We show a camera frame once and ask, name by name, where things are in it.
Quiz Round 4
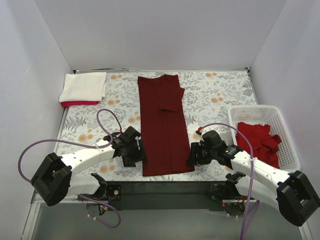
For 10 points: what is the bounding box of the aluminium frame rail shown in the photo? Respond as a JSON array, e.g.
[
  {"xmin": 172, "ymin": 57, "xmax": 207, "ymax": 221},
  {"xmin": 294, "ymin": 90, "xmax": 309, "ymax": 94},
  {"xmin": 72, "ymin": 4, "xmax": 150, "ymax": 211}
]
[{"xmin": 21, "ymin": 193, "xmax": 90, "ymax": 240}]

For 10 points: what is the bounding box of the dark red t-shirt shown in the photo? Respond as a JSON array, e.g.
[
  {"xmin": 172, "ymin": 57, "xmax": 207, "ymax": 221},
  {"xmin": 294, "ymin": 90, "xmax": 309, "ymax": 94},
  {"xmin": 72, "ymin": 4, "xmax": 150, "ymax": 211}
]
[{"xmin": 137, "ymin": 74, "xmax": 195, "ymax": 177}]

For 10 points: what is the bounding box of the folded cream t-shirt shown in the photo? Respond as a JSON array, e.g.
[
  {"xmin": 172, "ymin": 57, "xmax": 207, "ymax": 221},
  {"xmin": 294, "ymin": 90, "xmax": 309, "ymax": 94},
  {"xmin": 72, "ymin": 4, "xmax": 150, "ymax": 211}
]
[{"xmin": 59, "ymin": 72, "xmax": 107, "ymax": 103}]

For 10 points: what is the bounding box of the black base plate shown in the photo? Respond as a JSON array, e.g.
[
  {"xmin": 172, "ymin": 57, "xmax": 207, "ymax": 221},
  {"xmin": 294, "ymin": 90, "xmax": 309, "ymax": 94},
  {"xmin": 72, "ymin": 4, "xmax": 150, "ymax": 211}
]
[
  {"xmin": 210, "ymin": 183, "xmax": 238, "ymax": 200},
  {"xmin": 82, "ymin": 184, "xmax": 122, "ymax": 201}
]

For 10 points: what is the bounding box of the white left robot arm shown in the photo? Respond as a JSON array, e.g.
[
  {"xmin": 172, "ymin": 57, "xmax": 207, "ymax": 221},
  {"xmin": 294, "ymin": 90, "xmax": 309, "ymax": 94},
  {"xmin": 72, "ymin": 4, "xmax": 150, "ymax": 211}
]
[{"xmin": 31, "ymin": 126, "xmax": 147, "ymax": 207}]

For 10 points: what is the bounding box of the floral patterned table mat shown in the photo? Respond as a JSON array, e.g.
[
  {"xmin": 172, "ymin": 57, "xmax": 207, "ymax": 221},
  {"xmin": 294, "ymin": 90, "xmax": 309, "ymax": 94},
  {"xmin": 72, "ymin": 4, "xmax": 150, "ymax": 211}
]
[{"xmin": 49, "ymin": 69, "xmax": 259, "ymax": 182}]

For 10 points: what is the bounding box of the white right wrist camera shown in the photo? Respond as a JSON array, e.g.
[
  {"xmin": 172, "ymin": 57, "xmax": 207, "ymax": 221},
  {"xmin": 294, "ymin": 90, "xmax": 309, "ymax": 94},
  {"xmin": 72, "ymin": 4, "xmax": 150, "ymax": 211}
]
[{"xmin": 195, "ymin": 126, "xmax": 204, "ymax": 142}]

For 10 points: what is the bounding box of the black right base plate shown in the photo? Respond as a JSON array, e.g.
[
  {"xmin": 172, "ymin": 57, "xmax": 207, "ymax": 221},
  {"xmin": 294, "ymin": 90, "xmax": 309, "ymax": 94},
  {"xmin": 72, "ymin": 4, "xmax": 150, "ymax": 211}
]
[{"xmin": 210, "ymin": 183, "xmax": 238, "ymax": 200}]

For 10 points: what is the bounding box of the folded pink-red t-shirt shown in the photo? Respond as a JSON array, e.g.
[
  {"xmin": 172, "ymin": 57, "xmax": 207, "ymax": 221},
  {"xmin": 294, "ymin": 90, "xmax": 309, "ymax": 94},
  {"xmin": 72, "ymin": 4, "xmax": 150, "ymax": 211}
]
[{"xmin": 60, "ymin": 101, "xmax": 99, "ymax": 108}]

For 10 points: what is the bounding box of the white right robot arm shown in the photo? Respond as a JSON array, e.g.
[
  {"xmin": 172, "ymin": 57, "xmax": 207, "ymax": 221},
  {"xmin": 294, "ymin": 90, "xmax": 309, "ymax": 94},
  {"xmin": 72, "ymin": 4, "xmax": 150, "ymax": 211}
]
[{"xmin": 187, "ymin": 130, "xmax": 320, "ymax": 227}]

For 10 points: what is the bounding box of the bright red t-shirt in basket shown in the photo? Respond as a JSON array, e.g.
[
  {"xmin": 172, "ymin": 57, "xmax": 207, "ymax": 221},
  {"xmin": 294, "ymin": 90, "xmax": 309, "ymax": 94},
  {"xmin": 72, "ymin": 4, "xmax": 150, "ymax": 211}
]
[{"xmin": 237, "ymin": 122, "xmax": 282, "ymax": 169}]

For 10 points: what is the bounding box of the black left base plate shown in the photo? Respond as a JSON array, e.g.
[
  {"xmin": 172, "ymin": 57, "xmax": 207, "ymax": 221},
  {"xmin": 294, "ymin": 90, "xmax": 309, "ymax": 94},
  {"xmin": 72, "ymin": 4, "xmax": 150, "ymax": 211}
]
[{"xmin": 82, "ymin": 184, "xmax": 122, "ymax": 201}]

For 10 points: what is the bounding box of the white plastic laundry basket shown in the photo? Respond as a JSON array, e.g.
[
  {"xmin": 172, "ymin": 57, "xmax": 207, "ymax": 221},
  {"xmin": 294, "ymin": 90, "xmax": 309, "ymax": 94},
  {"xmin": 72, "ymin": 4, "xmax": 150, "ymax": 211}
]
[{"xmin": 228, "ymin": 104, "xmax": 301, "ymax": 173}]

